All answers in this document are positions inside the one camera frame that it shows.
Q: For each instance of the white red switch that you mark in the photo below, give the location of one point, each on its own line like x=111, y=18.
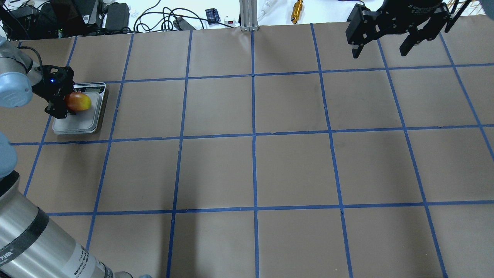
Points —
x=230, y=21

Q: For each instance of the yellow red mango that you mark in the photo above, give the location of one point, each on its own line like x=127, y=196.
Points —
x=77, y=102

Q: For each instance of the aluminium frame post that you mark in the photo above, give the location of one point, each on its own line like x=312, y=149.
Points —
x=248, y=15

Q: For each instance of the black power adapter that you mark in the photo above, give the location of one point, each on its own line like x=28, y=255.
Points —
x=117, y=16

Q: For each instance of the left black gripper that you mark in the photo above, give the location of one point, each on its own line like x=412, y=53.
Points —
x=53, y=91

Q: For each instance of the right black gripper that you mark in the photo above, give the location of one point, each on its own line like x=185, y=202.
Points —
x=410, y=16

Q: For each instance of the brass cylindrical fitting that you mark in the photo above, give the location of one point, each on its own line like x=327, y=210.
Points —
x=296, y=12

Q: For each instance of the silver digital kitchen scale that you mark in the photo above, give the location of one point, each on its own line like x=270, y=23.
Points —
x=85, y=122

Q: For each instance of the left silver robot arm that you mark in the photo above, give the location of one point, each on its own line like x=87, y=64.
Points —
x=33, y=245

